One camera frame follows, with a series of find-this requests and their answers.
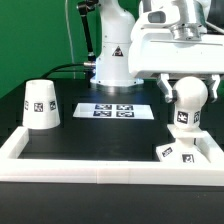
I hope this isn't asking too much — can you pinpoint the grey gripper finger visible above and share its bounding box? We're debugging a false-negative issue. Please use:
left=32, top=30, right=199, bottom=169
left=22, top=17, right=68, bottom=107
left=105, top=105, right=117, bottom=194
left=205, top=74, right=221, bottom=103
left=157, top=73, right=177, bottom=103

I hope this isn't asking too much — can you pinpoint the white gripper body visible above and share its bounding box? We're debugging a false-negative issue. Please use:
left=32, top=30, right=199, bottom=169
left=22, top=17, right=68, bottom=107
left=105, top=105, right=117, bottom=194
left=128, top=10, right=224, bottom=79

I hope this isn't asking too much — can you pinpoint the white lamp bulb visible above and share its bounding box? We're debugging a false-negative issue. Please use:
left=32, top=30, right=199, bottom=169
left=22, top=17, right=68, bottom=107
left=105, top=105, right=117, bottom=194
left=174, top=77, right=208, bottom=131

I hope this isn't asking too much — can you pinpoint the white lamp base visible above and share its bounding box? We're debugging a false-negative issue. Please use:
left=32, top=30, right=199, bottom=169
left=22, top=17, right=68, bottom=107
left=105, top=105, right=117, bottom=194
left=156, top=124, right=209, bottom=164

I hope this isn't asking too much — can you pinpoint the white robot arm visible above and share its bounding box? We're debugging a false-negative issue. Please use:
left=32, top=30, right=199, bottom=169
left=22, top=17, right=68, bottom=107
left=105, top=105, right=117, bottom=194
left=93, top=0, right=224, bottom=102

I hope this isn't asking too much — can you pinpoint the white lamp shade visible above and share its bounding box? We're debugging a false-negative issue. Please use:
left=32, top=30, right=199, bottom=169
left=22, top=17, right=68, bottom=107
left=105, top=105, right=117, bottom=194
left=22, top=79, right=60, bottom=130

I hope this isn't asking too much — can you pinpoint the white marker sheet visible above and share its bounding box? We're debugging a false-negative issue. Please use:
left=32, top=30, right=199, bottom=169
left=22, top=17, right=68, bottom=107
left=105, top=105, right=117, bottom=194
left=73, top=103, right=154, bottom=120

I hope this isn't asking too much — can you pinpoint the white U-shaped fence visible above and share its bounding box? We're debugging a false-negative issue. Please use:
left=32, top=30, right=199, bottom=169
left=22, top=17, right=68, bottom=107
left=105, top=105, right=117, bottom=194
left=0, top=126, right=224, bottom=186

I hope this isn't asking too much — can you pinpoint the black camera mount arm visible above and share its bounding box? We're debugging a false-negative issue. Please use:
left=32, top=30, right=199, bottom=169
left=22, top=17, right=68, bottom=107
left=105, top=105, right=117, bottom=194
left=77, top=0, right=99, bottom=63

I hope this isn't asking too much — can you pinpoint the black cable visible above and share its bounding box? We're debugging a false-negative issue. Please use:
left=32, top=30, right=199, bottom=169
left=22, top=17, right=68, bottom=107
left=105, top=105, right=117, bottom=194
left=42, top=62, right=98, bottom=80

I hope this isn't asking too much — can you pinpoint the white thin cable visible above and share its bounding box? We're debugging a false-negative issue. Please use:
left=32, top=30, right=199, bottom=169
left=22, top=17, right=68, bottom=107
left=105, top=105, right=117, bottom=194
left=65, top=0, right=76, bottom=80

